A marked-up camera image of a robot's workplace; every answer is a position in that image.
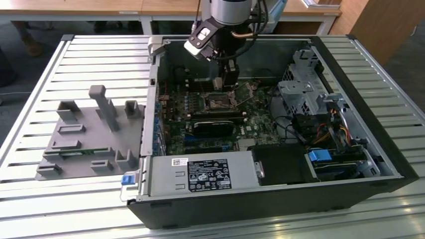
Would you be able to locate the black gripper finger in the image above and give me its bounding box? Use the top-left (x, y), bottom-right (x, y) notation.
top-left (221, 59), bottom-right (240, 90)

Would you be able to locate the CPU socket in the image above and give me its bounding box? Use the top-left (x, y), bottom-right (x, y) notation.
top-left (203, 91), bottom-right (239, 113)

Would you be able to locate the black RAM slot bank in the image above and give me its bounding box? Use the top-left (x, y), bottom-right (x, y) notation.
top-left (188, 111), bottom-right (247, 122)
top-left (185, 78), bottom-right (239, 93)

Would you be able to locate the pale blue teach pendant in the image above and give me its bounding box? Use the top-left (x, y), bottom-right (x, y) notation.
top-left (265, 0), bottom-right (288, 33)

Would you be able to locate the silver drive cage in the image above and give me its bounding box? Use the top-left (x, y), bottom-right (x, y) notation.
top-left (277, 48), bottom-right (353, 118)

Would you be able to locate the green motherboard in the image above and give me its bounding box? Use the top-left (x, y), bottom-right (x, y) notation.
top-left (156, 79), bottom-right (283, 155)

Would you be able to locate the silver chipset heatsink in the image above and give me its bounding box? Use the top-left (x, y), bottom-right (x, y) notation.
top-left (237, 138), bottom-right (255, 150)

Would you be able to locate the stack of papers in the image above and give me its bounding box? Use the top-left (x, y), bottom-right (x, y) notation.
top-left (300, 0), bottom-right (333, 8)

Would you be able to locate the black plastic shroud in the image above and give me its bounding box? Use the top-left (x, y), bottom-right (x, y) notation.
top-left (248, 144), bottom-right (320, 186)

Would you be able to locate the black rating label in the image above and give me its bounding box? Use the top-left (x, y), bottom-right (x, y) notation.
top-left (187, 159), bottom-right (233, 192)

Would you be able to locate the blue disk carrier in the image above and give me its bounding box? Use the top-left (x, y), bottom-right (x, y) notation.
top-left (307, 148), bottom-right (333, 164)

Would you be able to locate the wooden desk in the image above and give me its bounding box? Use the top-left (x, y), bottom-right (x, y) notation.
top-left (0, 0), bottom-right (342, 35)

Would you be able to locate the grey power supply unit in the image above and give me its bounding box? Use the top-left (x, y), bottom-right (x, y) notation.
top-left (148, 150), bottom-right (260, 197)

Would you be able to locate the wooden cabinet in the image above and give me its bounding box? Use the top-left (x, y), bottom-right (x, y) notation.
top-left (328, 0), bottom-right (425, 67)

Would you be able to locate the black hard disk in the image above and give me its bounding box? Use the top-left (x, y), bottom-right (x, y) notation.
top-left (312, 153), bottom-right (365, 181)

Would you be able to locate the grey parts rack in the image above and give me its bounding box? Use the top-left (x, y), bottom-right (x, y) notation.
top-left (35, 85), bottom-right (147, 180)

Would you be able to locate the green RAM stick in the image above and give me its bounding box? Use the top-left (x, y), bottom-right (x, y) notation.
top-left (59, 148), bottom-right (111, 157)

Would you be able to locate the black open PC case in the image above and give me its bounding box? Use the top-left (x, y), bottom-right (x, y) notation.
top-left (125, 34), bottom-right (420, 230)

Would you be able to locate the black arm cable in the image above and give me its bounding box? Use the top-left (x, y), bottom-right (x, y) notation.
top-left (225, 32), bottom-right (259, 60)

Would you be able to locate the black internal cable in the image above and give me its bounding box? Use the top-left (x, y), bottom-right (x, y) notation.
top-left (272, 116), bottom-right (309, 144)

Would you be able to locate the coloured wire bundle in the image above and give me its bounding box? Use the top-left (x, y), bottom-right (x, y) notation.
top-left (312, 124), bottom-right (353, 145)

